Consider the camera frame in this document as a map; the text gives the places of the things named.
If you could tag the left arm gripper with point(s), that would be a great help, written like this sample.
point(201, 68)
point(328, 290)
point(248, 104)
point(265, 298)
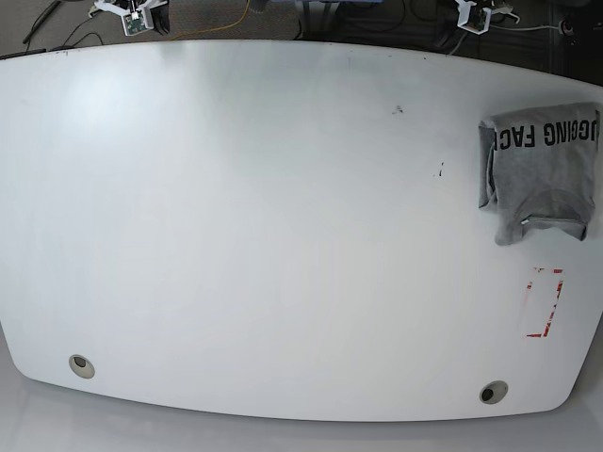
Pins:
point(501, 8)

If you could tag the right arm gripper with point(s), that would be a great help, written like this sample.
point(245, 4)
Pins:
point(139, 8)

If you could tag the grey t-shirt with black lettering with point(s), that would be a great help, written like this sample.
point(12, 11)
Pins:
point(537, 169)

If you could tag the red tape rectangle marking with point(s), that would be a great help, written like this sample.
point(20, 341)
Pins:
point(541, 299)

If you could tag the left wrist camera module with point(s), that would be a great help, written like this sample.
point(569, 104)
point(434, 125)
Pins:
point(473, 18)

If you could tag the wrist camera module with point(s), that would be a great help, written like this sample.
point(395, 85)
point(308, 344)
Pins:
point(136, 23)
point(473, 18)

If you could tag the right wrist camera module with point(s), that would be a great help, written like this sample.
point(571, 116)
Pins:
point(136, 23)

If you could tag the left table cable grommet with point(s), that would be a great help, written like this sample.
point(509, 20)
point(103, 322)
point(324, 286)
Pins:
point(82, 367)

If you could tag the table cable grommet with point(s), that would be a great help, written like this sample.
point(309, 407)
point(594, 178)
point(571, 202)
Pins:
point(82, 367)
point(493, 392)

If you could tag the right table cable grommet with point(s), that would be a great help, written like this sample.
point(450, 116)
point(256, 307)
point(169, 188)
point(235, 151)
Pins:
point(493, 392)

